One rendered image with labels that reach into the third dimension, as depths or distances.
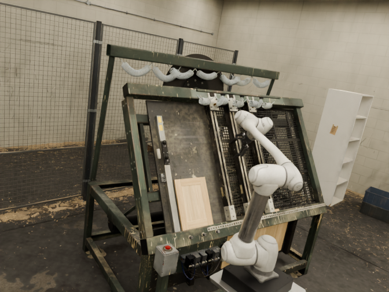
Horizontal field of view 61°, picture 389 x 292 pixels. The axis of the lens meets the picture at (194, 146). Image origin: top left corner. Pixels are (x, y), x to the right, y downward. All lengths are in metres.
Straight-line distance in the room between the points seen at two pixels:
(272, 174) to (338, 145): 4.46
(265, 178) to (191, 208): 0.99
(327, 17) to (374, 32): 1.08
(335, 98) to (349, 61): 1.64
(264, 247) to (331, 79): 6.00
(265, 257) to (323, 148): 4.32
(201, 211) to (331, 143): 4.00
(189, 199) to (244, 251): 0.75
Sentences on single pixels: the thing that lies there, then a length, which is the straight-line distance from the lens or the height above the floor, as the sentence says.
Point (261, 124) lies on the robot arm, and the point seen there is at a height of 1.82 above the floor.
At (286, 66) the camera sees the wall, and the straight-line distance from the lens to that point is 8.46.
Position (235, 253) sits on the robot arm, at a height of 1.05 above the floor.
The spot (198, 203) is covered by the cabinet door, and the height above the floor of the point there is 1.05.
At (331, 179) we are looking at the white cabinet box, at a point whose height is 0.50.
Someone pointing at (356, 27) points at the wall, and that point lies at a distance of 7.94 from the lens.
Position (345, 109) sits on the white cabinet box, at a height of 1.75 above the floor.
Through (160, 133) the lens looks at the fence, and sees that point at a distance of 2.73.
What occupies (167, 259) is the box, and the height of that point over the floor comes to 0.89.
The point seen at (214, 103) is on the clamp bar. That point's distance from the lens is 3.06.
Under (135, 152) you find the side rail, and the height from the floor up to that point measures 1.44.
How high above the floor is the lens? 2.21
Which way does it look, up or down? 15 degrees down
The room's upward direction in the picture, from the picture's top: 9 degrees clockwise
